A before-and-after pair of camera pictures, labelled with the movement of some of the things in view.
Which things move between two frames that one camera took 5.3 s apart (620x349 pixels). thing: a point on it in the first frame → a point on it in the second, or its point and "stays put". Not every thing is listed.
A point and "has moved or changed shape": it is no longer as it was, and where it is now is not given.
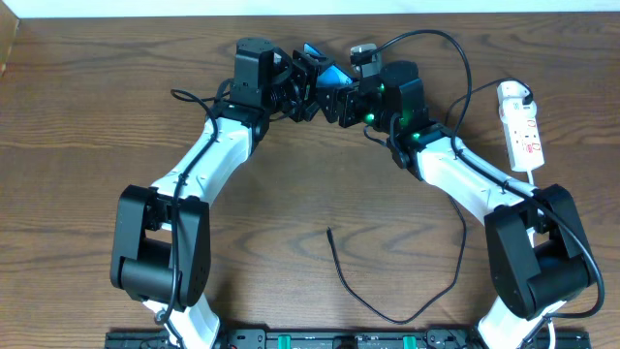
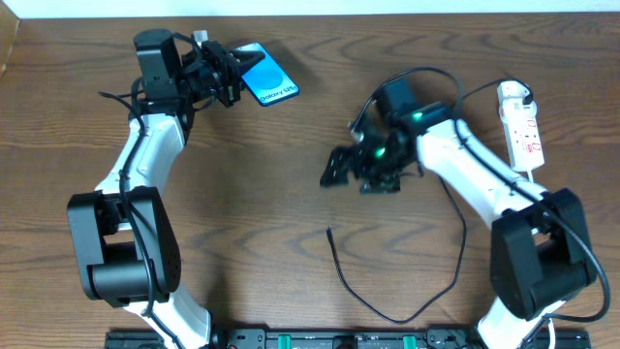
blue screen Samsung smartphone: x=330 y=75 has moved or changed shape
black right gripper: x=347 y=107 → x=361 y=168
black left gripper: x=300 y=78 → x=229 y=78
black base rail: x=344 y=338 stays put
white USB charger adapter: x=511 y=89 stays put
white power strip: x=522 y=135 stays put
